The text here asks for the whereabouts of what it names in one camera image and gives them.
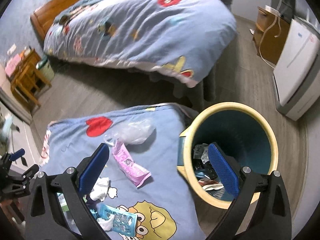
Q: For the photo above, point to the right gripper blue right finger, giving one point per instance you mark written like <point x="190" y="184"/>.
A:
<point x="223" y="169"/>

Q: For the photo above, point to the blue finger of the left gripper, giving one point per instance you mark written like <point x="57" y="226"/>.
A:
<point x="31" y="172"/>
<point x="16" y="155"/>

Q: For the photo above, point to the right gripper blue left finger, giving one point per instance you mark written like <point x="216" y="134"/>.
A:
<point x="91" y="167"/>

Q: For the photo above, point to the white tissue wad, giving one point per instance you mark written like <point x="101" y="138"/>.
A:
<point x="100" y="189"/>

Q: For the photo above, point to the black plastic bag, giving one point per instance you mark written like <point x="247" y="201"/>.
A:
<point x="201" y="164"/>

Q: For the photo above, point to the pink snack wrapper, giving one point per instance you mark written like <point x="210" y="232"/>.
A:
<point x="136" y="173"/>

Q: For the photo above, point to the clear plastic bag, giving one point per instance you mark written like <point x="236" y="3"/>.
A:
<point x="130" y="132"/>

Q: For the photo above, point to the blue blister pill pack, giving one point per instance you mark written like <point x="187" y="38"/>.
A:
<point x="124" y="222"/>

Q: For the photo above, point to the yellow teal trash bin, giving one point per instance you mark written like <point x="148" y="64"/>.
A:
<point x="240" y="131"/>

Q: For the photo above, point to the near bed cartoon blue cover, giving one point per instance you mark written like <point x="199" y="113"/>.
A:
<point x="137" y="190"/>

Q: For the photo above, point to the wooden side table left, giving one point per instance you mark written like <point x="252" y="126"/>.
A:
<point x="28" y="82"/>

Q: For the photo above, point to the small white green bin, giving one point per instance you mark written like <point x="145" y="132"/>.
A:
<point x="45" y="68"/>

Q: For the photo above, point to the pink box on table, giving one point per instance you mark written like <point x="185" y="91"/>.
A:
<point x="12" y="65"/>

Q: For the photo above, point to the white air purifier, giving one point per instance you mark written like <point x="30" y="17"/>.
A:
<point x="296" y="74"/>

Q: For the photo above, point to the wooden headboard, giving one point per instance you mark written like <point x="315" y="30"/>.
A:
<point x="43" y="17"/>

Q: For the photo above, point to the wooden nightstand right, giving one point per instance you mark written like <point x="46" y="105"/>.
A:
<point x="270" y="35"/>

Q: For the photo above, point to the large bed cartoon duvet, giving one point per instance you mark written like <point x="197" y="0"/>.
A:
<point x="176" y="38"/>

